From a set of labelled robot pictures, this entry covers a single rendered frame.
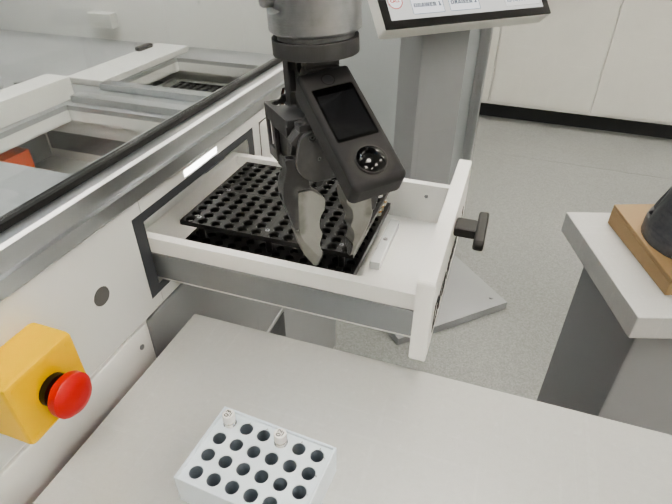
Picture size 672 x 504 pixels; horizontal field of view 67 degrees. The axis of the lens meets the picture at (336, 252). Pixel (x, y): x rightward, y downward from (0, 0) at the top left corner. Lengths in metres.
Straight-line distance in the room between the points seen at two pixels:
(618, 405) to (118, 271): 0.80
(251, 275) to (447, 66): 1.14
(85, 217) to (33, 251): 0.06
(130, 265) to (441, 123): 1.22
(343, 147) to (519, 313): 1.60
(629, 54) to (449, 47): 2.08
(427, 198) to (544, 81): 2.87
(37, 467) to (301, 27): 0.48
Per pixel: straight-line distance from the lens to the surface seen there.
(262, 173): 0.74
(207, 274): 0.61
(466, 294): 1.91
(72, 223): 0.55
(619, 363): 0.93
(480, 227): 0.60
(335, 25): 0.41
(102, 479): 0.58
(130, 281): 0.62
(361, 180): 0.37
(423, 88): 1.57
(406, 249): 0.68
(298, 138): 0.43
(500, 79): 3.58
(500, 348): 1.79
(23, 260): 0.52
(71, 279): 0.56
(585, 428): 0.63
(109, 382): 0.65
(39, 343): 0.50
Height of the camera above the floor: 1.22
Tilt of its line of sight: 35 degrees down
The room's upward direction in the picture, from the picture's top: straight up
